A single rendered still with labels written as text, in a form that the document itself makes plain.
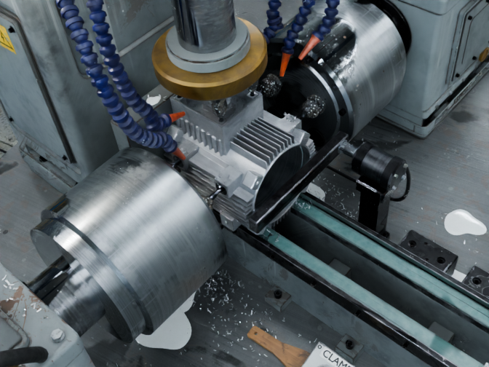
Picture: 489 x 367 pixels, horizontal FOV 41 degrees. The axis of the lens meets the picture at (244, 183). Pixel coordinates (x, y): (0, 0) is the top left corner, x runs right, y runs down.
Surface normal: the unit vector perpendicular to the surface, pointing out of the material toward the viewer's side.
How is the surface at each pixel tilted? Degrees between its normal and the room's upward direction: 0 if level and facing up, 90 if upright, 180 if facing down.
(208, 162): 0
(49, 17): 90
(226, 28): 90
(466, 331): 90
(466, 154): 0
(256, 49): 0
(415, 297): 90
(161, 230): 43
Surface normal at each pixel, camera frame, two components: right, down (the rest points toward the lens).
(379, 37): 0.46, -0.16
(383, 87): 0.73, 0.35
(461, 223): -0.07, -0.66
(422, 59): -0.66, 0.60
